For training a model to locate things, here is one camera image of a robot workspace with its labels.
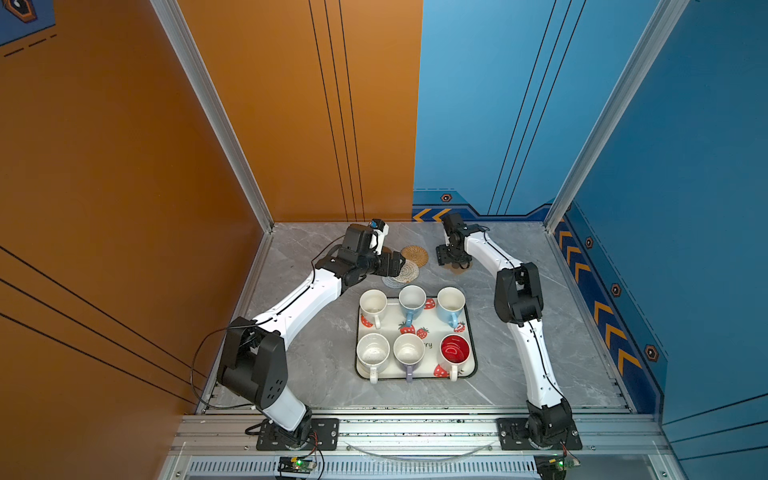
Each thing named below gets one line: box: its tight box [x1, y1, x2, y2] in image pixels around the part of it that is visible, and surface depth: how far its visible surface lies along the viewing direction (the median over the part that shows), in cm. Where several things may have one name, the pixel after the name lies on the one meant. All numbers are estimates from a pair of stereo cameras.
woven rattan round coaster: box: [401, 245, 429, 267], surface depth 114 cm
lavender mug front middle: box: [393, 333, 425, 383], surface depth 83 cm
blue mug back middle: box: [398, 284, 427, 327], surface depth 90 cm
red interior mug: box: [440, 333, 471, 382], surface depth 83 cm
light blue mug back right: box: [436, 286, 466, 328], surface depth 90 cm
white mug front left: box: [356, 332, 391, 385], surface depth 82 cm
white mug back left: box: [359, 289, 388, 329], surface depth 89 cm
